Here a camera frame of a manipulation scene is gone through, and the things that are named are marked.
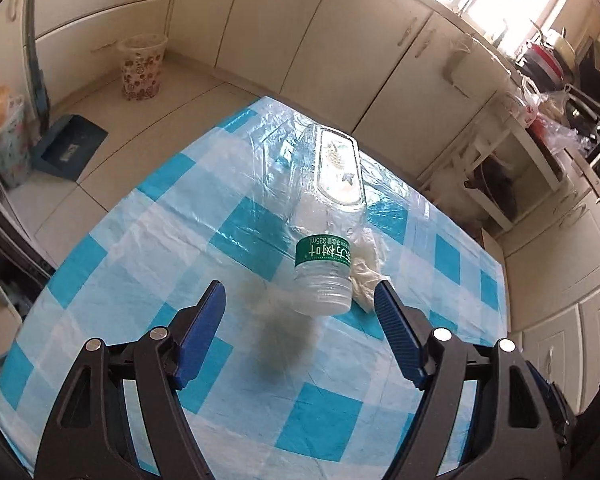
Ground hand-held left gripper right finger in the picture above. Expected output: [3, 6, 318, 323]
[373, 279, 578, 480]

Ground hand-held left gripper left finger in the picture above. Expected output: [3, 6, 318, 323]
[32, 280, 228, 480]

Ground clear plastic bottle green label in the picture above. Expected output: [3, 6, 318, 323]
[286, 180, 369, 317]

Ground white floral waste bin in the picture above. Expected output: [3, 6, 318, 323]
[120, 33, 169, 102]

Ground crumpled white tissue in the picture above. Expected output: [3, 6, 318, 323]
[349, 239, 392, 312]

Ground blue checkered tablecloth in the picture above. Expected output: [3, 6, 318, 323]
[0, 95, 512, 480]

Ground clear plastic container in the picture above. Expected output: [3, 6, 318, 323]
[300, 124, 368, 211]

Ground black frying pan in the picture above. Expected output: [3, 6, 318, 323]
[472, 160, 519, 222]

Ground white storage rack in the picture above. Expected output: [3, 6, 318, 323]
[461, 87, 574, 234]

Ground blue dustpan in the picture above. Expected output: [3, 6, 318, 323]
[32, 114, 109, 182]

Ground clear plastic bag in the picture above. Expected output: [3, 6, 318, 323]
[530, 85, 594, 154]

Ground white plastic bag red print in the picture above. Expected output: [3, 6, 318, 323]
[517, 76, 547, 127]

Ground teal floral bin with bag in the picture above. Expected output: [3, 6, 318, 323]
[0, 85, 34, 189]

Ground white hanging door bin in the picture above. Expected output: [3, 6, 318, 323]
[441, 36, 477, 87]

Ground black toaster oven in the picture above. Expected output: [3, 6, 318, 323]
[562, 85, 600, 192]

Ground stack of bowls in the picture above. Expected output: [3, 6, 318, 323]
[521, 29, 577, 87]

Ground cream kitchen cabinets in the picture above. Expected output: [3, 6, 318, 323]
[0, 0, 600, 411]

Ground dark long pole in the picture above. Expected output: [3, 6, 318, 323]
[26, 0, 52, 129]

